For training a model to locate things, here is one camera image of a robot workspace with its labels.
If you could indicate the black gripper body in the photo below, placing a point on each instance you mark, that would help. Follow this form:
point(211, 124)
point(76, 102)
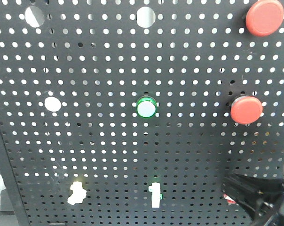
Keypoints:
point(262, 199)

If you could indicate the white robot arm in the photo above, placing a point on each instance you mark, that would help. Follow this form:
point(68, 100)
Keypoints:
point(262, 199)

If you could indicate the small red push button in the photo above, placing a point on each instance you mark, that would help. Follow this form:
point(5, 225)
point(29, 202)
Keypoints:
point(246, 110)

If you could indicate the green lit push button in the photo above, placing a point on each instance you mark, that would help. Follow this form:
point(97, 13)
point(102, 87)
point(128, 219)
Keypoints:
point(146, 107)

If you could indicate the large red push button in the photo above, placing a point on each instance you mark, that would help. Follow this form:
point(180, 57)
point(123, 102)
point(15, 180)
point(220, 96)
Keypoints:
point(264, 17)

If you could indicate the green lit rocker switch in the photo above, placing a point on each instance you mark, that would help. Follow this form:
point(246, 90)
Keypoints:
point(156, 195)

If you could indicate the yellow lit rocker switch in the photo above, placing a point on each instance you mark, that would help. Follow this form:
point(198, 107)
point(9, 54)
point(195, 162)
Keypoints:
point(78, 193)

